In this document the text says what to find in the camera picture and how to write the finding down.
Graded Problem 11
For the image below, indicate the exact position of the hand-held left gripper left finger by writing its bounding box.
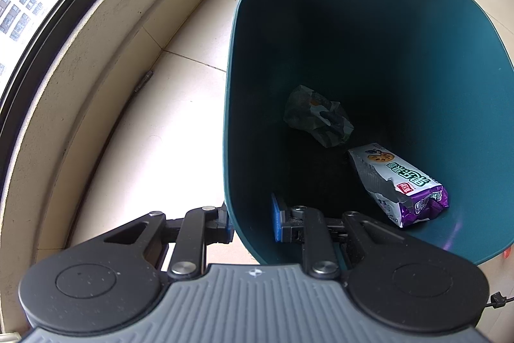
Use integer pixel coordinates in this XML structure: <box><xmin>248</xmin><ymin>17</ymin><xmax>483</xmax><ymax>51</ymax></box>
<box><xmin>103</xmin><ymin>201</ymin><xmax>235</xmax><ymax>280</ymax></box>

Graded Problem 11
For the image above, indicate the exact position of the white purple snack packet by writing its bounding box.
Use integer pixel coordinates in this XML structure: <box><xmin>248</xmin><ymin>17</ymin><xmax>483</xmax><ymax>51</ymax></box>
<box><xmin>348</xmin><ymin>143</ymin><xmax>449</xmax><ymax>228</ymax></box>

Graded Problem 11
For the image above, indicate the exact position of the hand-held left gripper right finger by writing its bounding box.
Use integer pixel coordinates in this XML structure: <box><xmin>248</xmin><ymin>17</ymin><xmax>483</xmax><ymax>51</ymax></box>
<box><xmin>271</xmin><ymin>192</ymin><xmax>403</xmax><ymax>280</ymax></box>

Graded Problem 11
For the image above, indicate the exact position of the dark teal plastic trash bin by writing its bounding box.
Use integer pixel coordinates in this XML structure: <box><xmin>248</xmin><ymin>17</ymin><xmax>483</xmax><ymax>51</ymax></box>
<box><xmin>220</xmin><ymin>0</ymin><xmax>514</xmax><ymax>267</ymax></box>

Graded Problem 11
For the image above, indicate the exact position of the crumpled green white wrapper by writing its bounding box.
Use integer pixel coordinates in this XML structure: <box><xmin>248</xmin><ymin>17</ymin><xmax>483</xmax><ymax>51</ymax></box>
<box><xmin>283</xmin><ymin>85</ymin><xmax>355</xmax><ymax>149</ymax></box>

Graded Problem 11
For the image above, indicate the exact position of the black window frame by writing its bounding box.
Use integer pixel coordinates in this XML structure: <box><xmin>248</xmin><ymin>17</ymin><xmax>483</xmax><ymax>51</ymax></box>
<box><xmin>0</xmin><ymin>0</ymin><xmax>179</xmax><ymax>183</ymax></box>

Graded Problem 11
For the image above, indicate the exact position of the small grey floor fitting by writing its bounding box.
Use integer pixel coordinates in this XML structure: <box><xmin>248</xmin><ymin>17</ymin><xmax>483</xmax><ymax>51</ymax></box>
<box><xmin>136</xmin><ymin>70</ymin><xmax>154</xmax><ymax>94</ymax></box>

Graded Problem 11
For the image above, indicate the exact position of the black cable with clip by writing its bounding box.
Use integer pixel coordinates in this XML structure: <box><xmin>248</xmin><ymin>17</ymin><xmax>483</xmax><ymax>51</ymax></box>
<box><xmin>484</xmin><ymin>293</ymin><xmax>514</xmax><ymax>309</ymax></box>

